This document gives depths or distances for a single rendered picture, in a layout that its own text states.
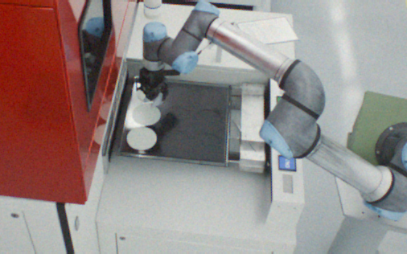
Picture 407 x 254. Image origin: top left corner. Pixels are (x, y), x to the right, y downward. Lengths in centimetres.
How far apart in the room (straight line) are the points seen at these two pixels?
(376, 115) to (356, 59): 178
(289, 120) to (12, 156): 72
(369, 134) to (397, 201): 29
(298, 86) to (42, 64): 77
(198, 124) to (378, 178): 61
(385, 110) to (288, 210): 49
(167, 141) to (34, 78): 91
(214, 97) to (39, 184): 90
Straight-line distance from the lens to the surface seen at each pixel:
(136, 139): 186
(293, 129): 152
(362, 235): 225
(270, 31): 221
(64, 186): 128
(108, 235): 184
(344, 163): 164
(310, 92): 152
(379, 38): 393
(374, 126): 195
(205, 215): 179
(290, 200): 170
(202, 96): 201
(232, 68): 204
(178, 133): 188
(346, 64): 365
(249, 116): 199
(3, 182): 133
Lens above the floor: 234
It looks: 48 degrees down
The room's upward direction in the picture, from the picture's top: straight up
